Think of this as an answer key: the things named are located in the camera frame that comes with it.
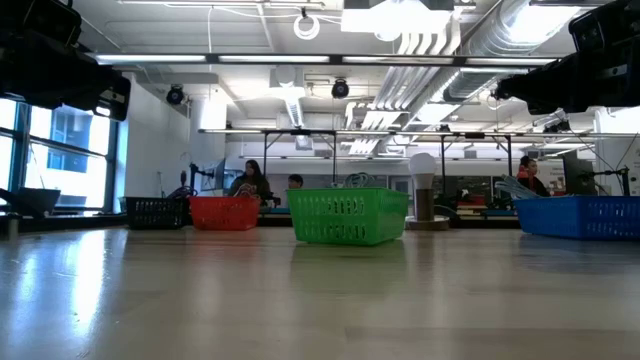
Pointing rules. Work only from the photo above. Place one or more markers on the black background rig frame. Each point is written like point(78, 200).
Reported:
point(300, 132)

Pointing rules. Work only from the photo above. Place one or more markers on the blue plastic basket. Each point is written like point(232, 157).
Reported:
point(580, 217)

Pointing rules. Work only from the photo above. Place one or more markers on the grey monitor on arm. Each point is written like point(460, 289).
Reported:
point(212, 175)

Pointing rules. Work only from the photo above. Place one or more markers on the black beam with light bars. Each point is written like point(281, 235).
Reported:
point(212, 59)

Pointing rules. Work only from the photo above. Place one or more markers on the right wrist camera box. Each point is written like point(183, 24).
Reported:
point(605, 27)

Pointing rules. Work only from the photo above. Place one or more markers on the black plastic basket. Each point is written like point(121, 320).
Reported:
point(155, 215)

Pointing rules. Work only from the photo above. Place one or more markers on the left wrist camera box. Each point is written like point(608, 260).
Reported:
point(40, 22)

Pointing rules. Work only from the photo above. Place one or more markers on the red plastic basket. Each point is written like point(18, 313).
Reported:
point(225, 215)

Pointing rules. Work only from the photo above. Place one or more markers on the black desk stand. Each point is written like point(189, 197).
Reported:
point(622, 180)

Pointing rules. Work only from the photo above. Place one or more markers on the black computer monitor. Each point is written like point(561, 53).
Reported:
point(575, 172)

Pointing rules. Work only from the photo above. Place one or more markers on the light bulb on metal base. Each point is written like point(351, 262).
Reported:
point(425, 205)

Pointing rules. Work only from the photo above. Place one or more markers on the person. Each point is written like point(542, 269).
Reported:
point(252, 175)
point(530, 175)
point(295, 181)

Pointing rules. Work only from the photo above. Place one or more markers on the black ceiling camera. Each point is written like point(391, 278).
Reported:
point(340, 89)
point(175, 95)

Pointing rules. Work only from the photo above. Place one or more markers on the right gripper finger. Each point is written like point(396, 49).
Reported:
point(520, 90)

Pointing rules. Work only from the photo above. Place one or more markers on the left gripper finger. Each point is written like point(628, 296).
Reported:
point(115, 95)

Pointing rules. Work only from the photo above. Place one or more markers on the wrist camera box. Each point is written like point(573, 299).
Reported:
point(605, 27)
point(40, 22)

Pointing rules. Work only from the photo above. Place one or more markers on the silver ventilation duct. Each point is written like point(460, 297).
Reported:
point(500, 45)

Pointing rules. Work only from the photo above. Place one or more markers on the green plastic basket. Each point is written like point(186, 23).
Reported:
point(350, 217)

